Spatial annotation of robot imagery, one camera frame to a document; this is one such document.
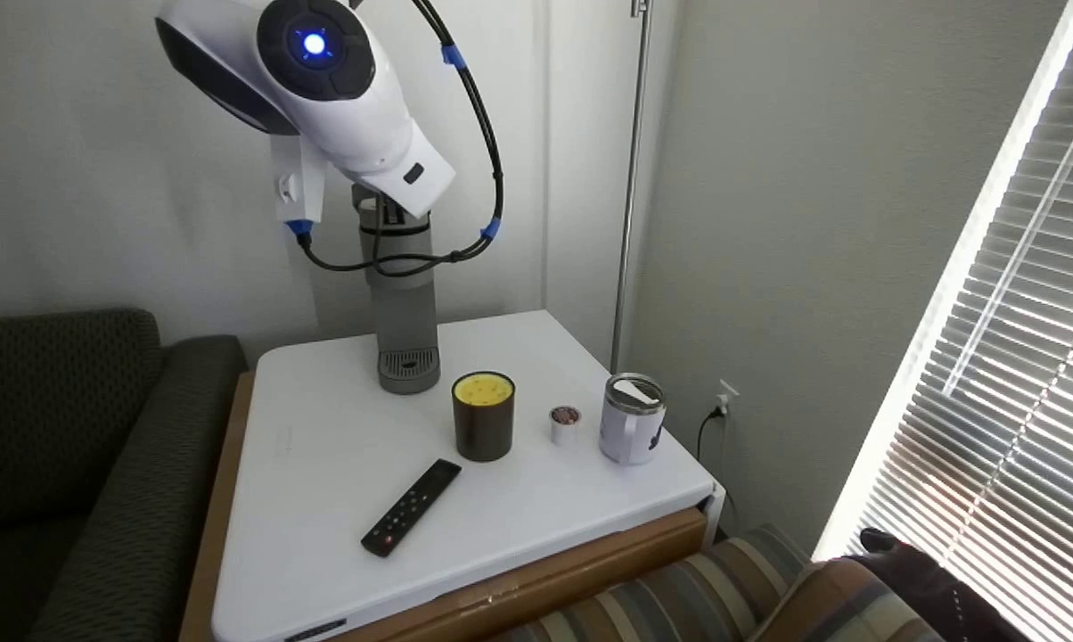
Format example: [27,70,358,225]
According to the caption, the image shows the striped sofa cushion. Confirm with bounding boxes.
[748,552,920,642]

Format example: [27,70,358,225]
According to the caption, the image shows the dark grey sofa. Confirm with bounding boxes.
[0,306,254,642]

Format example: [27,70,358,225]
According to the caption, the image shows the white wall outlet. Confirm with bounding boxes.
[712,376,744,424]

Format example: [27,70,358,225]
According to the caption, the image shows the black power cord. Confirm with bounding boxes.
[690,397,733,469]

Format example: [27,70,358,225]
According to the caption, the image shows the thin metal pole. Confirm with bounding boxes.
[607,0,655,369]

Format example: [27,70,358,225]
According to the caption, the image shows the striped sofa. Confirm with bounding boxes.
[485,526,824,642]

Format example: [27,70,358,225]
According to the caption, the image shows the small coffee pod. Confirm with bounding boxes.
[547,404,586,448]

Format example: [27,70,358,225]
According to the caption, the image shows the white window blinds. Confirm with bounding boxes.
[813,0,1073,642]

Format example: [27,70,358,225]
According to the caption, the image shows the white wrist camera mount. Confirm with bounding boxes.
[269,133,329,241]

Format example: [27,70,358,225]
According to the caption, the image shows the dark candle jar yellow wax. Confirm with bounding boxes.
[450,368,522,462]

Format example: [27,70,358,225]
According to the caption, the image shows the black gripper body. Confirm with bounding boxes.
[352,178,415,233]

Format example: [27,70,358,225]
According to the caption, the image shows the black remote control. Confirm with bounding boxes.
[358,456,464,558]

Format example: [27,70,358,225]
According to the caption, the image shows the black cable with blue tape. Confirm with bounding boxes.
[291,0,510,279]

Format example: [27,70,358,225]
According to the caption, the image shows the dark brown cloth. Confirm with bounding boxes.
[854,523,1036,642]

